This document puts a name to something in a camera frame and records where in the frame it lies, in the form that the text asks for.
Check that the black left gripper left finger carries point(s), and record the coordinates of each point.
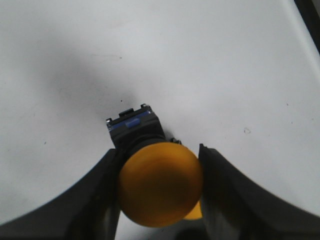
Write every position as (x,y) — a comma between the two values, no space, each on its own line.
(86,211)

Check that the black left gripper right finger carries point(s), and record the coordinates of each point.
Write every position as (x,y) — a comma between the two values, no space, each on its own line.
(236,208)

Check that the yellow mushroom push button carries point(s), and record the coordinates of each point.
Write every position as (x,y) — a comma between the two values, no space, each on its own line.
(160,180)

